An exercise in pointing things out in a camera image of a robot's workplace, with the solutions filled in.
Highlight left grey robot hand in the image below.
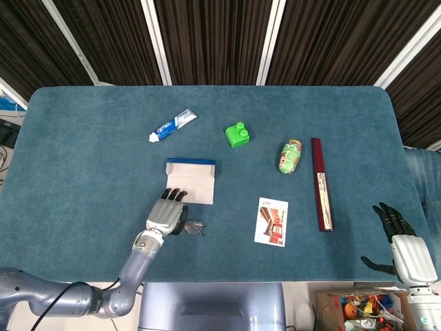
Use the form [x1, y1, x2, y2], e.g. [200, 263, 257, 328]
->
[145, 188, 189, 237]

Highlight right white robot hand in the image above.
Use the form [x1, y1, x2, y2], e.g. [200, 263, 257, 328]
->
[360, 201, 438, 289]

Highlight eyeglasses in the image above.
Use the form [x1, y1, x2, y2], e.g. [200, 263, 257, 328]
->
[182, 220, 206, 237]

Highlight blue glasses case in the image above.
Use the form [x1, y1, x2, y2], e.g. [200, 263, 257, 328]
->
[161, 157, 217, 206]

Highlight green labelled can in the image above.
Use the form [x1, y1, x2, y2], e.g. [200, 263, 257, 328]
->
[278, 139, 303, 175]

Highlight blue velvet table cloth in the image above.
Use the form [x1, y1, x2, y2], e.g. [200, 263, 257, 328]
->
[0, 86, 435, 283]

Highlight blue denim fabric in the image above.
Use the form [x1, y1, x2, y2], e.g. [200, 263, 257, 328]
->
[402, 146, 441, 242]

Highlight blue white toothpaste tube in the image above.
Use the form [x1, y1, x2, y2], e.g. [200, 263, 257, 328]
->
[148, 108, 198, 144]

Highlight cardboard box of toys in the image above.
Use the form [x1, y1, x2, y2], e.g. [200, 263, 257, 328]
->
[314, 289, 416, 331]

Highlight blue-grey robot torso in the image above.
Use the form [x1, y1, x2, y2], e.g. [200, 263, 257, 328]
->
[137, 282, 287, 331]

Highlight postcard with red building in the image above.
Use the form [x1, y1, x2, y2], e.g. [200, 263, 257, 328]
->
[254, 197, 289, 248]

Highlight green toy building brick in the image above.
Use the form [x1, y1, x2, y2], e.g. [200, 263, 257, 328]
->
[225, 121, 251, 149]

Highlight long dark red box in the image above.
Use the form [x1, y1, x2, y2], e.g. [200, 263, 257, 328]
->
[311, 137, 335, 232]

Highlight black electronic device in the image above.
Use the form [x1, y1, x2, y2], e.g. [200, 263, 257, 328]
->
[0, 119, 21, 148]

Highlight dark brown pleated curtain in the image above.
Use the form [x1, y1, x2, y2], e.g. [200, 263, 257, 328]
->
[0, 0, 441, 149]

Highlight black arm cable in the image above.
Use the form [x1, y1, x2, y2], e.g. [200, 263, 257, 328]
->
[32, 275, 121, 331]

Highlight white partition post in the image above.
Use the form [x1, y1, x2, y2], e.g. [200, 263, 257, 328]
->
[256, 0, 287, 86]
[0, 77, 29, 111]
[140, 0, 173, 86]
[41, 0, 113, 86]
[373, 5, 441, 89]

